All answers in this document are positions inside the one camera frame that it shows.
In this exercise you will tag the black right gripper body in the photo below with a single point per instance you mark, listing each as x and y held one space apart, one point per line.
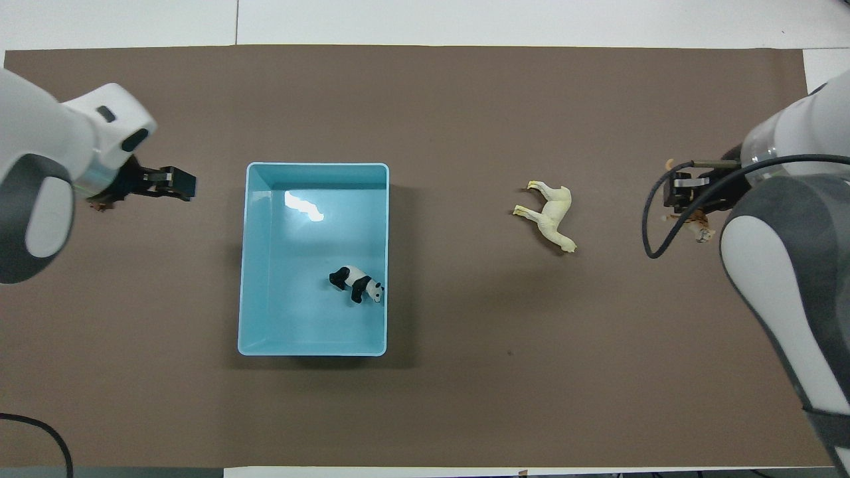
727 182

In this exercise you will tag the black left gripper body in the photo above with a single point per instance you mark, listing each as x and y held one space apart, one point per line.
126 180

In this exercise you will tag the orange tiger toy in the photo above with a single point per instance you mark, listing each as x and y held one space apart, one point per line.
698 226

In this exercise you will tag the brown lion toy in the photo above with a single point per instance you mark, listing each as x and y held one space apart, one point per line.
101 206

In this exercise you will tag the cream white horse toy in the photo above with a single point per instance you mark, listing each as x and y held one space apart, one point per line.
554 216

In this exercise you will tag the black white panda toy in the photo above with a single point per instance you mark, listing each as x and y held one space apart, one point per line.
357 282

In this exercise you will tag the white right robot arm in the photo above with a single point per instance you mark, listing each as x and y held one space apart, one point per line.
790 219

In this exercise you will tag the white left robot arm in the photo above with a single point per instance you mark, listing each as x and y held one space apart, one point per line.
46 159

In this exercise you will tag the light blue storage box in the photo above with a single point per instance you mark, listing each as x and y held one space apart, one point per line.
312 232

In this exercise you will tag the brown table mat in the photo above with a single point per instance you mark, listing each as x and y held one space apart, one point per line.
465 398

